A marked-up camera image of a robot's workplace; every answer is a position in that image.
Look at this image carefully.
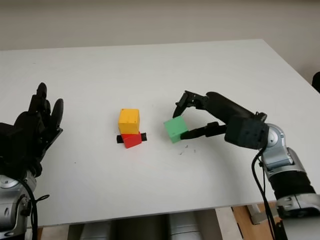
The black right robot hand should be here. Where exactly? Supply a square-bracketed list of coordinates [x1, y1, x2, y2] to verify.
[172, 90, 268, 141]

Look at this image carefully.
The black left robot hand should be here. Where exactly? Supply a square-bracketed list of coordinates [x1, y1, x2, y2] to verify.
[14, 81, 65, 178]

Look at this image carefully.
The green cube block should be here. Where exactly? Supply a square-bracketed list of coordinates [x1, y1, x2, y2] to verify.
[163, 115, 189, 144]

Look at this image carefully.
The yellow cube block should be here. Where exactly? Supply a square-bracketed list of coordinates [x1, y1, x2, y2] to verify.
[117, 107, 141, 135]

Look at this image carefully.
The red cube block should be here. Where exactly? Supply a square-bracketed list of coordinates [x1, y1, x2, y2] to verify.
[121, 132, 144, 150]

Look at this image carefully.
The black tape strip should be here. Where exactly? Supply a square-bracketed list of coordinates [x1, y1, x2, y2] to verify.
[115, 133, 148, 145]

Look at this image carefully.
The black chair part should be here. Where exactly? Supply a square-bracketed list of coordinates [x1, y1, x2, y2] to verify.
[312, 73, 320, 95]

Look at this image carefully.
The white table leg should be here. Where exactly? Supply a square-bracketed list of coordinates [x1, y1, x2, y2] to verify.
[245, 203, 266, 225]

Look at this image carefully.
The silver left robot leg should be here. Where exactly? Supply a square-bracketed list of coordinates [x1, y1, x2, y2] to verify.
[79, 221, 111, 240]

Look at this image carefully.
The silver robot leg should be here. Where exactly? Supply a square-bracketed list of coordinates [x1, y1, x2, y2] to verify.
[79, 221, 111, 240]
[169, 212, 201, 240]

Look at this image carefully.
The silver right robot leg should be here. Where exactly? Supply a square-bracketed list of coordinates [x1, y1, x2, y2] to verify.
[169, 212, 201, 240]

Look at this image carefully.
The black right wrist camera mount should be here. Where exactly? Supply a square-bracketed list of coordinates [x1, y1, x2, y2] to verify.
[224, 115, 270, 151]

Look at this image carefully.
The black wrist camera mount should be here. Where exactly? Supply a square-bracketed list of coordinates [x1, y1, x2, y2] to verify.
[0, 121, 44, 176]
[224, 115, 270, 151]

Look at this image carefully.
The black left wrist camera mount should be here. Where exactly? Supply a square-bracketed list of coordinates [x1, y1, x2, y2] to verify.
[0, 121, 44, 176]

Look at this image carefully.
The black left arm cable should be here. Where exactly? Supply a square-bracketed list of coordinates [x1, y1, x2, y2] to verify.
[18, 178, 51, 240]

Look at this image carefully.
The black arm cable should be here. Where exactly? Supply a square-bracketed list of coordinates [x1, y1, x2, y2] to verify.
[250, 146, 278, 240]
[18, 178, 51, 240]

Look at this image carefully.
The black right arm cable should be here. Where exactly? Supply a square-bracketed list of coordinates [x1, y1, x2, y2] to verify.
[250, 146, 278, 240]

